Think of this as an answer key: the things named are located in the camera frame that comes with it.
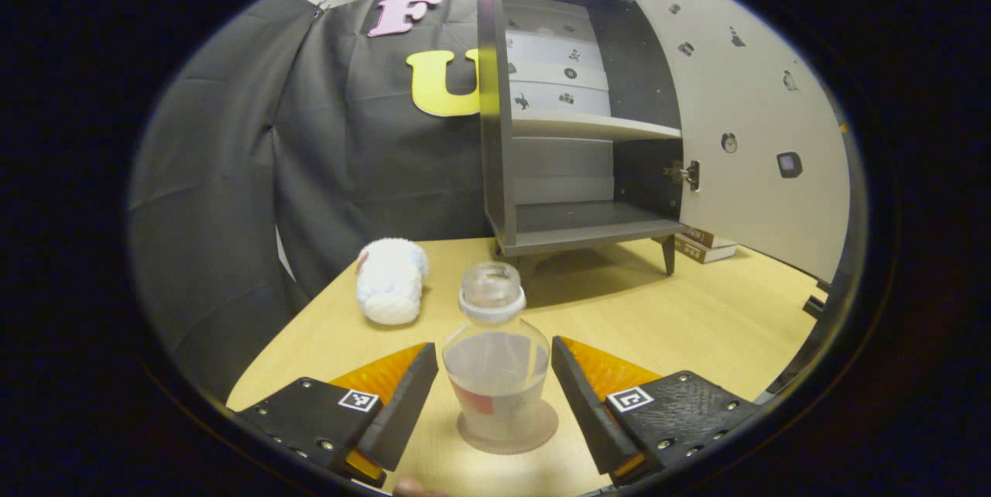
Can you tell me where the black backdrop cloth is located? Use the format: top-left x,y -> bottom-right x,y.
128,0 -> 496,405

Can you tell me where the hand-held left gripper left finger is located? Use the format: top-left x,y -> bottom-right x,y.
235,342 -> 439,488

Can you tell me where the clear glass bottle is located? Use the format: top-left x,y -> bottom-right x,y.
441,262 -> 552,442

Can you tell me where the grey cabinet shelf board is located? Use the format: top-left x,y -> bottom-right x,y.
511,111 -> 684,142

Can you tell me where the greyish brown book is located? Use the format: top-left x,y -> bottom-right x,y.
675,237 -> 739,264

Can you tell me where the white plush toy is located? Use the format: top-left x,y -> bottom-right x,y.
355,238 -> 430,326

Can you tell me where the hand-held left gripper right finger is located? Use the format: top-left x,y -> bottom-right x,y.
551,336 -> 760,487

